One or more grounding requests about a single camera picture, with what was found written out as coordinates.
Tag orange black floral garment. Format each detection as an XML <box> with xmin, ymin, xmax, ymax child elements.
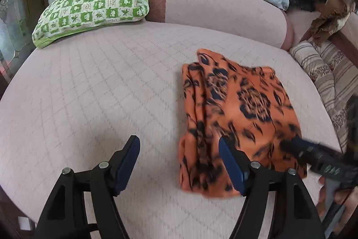
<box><xmin>178</xmin><ymin>49</ymin><xmax>307</xmax><ymax>198</ymax></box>

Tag person's right hand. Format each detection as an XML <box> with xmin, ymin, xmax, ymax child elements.
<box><xmin>316</xmin><ymin>177</ymin><xmax>358</xmax><ymax>235</ymax></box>

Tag beige striped blanket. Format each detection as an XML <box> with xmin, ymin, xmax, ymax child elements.
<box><xmin>290</xmin><ymin>41</ymin><xmax>357</xmax><ymax>151</ymax></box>

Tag pink bolster cushion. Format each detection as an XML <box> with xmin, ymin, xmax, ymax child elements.
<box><xmin>146</xmin><ymin>0</ymin><xmax>294</xmax><ymax>50</ymax></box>

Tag wooden glass door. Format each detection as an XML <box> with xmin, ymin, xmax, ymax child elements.
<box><xmin>1</xmin><ymin>0</ymin><xmax>49</xmax><ymax>88</ymax></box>

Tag green white patterned pillow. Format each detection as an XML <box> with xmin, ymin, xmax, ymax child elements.
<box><xmin>32</xmin><ymin>0</ymin><xmax>150</xmax><ymax>49</ymax></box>

